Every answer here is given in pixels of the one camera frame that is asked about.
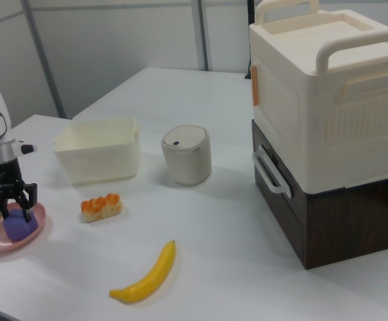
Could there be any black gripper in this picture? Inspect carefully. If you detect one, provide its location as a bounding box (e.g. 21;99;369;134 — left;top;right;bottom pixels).
0;159;39;223

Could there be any purple foam cube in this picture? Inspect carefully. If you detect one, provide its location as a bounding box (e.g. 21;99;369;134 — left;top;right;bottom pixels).
3;207;39;243

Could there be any orange glazed bread roll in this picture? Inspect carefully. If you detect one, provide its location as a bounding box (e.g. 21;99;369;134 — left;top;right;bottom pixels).
80;193;124;223

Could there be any cream plastic bin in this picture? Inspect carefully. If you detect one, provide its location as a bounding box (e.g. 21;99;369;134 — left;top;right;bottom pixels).
52;115;140;186

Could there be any yellow banana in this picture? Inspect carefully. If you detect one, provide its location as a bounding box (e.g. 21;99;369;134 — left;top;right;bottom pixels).
109;239;177;304

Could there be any small cream trash can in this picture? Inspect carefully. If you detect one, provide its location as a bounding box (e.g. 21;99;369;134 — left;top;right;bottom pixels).
161;124;213;187

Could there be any orange box latch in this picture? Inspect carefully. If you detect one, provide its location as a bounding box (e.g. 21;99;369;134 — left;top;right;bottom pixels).
251;66;260;108

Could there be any dark brown drawer cabinet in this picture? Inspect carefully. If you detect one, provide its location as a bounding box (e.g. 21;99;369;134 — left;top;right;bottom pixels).
251;118;388;271

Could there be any white drawer handle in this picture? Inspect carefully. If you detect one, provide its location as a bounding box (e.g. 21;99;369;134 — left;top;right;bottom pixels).
252;146;294;200

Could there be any cream storage box with handles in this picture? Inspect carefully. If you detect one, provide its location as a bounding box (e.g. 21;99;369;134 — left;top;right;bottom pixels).
249;0;388;197

